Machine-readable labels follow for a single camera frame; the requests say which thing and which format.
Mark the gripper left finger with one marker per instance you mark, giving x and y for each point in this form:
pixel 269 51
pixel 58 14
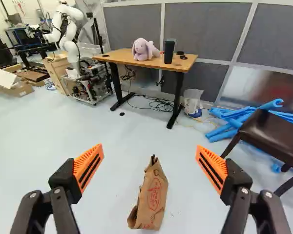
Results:
pixel 70 178

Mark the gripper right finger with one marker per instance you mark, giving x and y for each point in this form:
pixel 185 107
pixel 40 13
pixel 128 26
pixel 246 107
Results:
pixel 227 180

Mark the brown paper bag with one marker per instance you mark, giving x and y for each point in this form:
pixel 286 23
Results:
pixel 150 197

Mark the white plastic bag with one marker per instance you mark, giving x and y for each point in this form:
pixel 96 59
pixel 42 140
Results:
pixel 193 103

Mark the dark brown wooden stool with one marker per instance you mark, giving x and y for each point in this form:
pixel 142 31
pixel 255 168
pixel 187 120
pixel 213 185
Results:
pixel 271 136

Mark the flat cardboard box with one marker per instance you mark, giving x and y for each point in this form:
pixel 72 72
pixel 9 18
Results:
pixel 12 85

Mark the white robot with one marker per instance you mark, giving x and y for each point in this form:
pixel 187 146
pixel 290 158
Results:
pixel 70 48

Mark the wooden table with black legs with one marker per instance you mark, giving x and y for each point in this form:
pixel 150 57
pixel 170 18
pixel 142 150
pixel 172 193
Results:
pixel 149 65

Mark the black cylindrical speaker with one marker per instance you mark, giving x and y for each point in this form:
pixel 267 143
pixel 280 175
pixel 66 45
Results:
pixel 169 52

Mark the purple plush bunny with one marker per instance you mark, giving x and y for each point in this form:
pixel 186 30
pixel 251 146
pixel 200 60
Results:
pixel 144 50

